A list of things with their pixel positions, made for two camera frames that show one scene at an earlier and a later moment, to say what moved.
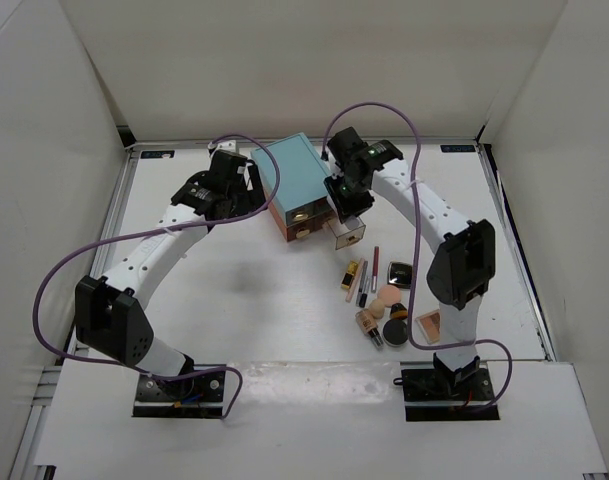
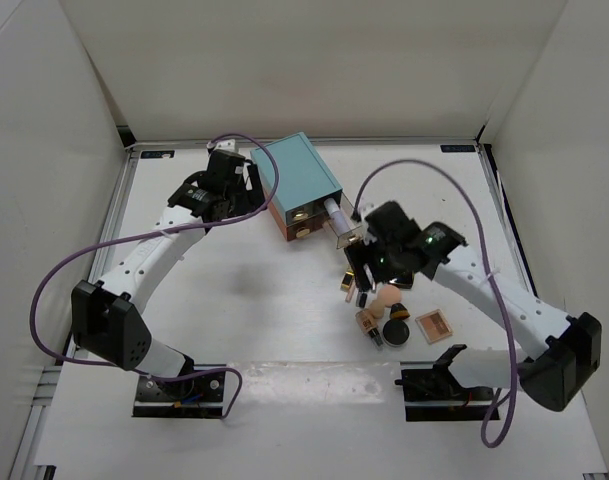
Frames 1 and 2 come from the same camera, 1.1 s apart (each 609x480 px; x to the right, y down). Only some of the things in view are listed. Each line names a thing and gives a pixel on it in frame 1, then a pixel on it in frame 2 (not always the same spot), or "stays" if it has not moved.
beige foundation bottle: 369,327 stays
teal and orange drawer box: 301,204 stays
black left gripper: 252,197 stays
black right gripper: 345,208 → 355,259
